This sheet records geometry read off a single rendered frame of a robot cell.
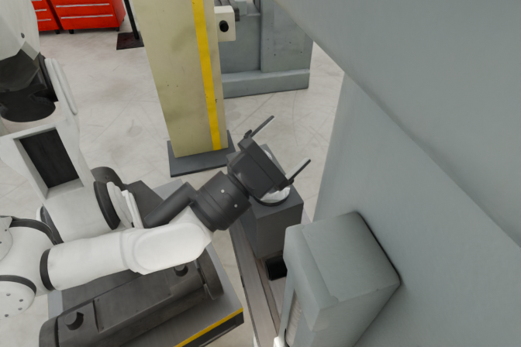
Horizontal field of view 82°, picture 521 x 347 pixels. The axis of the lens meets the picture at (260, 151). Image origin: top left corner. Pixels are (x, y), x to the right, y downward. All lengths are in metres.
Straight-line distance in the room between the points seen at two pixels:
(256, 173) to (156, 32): 1.46
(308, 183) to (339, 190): 2.05
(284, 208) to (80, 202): 0.50
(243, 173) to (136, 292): 0.80
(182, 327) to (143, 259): 0.85
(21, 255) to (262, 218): 0.42
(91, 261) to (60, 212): 0.34
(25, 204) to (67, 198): 1.77
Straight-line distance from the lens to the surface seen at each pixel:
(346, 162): 0.16
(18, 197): 2.71
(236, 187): 0.52
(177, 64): 1.98
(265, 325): 0.78
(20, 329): 2.11
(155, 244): 0.52
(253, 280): 0.81
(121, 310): 1.24
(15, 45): 0.57
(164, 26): 1.89
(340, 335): 0.19
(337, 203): 0.19
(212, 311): 1.36
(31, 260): 0.59
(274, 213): 0.68
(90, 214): 0.88
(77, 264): 0.57
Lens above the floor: 1.68
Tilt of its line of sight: 44 degrees down
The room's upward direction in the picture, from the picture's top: straight up
